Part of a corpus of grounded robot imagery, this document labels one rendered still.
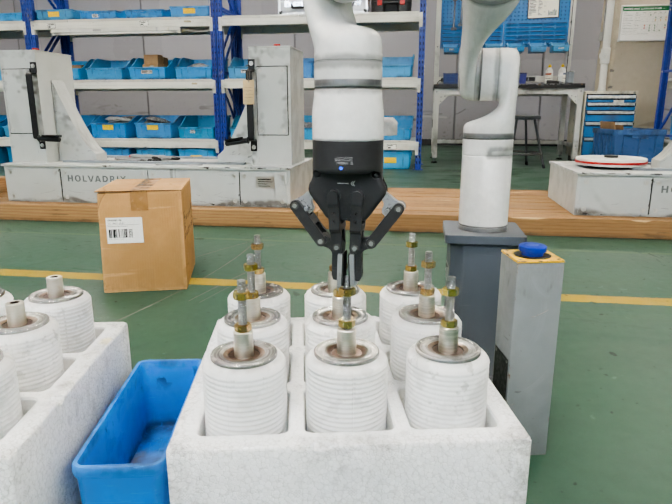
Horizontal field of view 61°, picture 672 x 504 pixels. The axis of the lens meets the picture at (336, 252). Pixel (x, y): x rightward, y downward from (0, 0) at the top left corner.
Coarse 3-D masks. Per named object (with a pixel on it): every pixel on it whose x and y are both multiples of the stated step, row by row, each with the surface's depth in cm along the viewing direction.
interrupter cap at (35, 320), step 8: (32, 312) 79; (40, 312) 78; (0, 320) 76; (32, 320) 76; (40, 320) 76; (48, 320) 76; (0, 328) 73; (8, 328) 73; (16, 328) 73; (24, 328) 73; (32, 328) 73
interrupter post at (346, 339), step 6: (342, 330) 65; (348, 330) 65; (354, 330) 65; (342, 336) 65; (348, 336) 65; (354, 336) 65; (342, 342) 65; (348, 342) 65; (354, 342) 66; (342, 348) 65; (348, 348) 65; (354, 348) 66; (342, 354) 66; (348, 354) 65; (354, 354) 66
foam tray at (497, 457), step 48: (192, 384) 74; (288, 384) 74; (192, 432) 63; (288, 432) 63; (336, 432) 63; (384, 432) 63; (432, 432) 63; (480, 432) 63; (192, 480) 61; (240, 480) 61; (288, 480) 61; (336, 480) 62; (384, 480) 62; (432, 480) 62; (480, 480) 63
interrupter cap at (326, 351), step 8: (320, 344) 68; (328, 344) 68; (336, 344) 68; (360, 344) 68; (368, 344) 68; (320, 352) 66; (328, 352) 66; (336, 352) 67; (360, 352) 67; (368, 352) 66; (376, 352) 66; (320, 360) 64; (328, 360) 64; (336, 360) 64; (344, 360) 64; (352, 360) 64; (360, 360) 64; (368, 360) 64
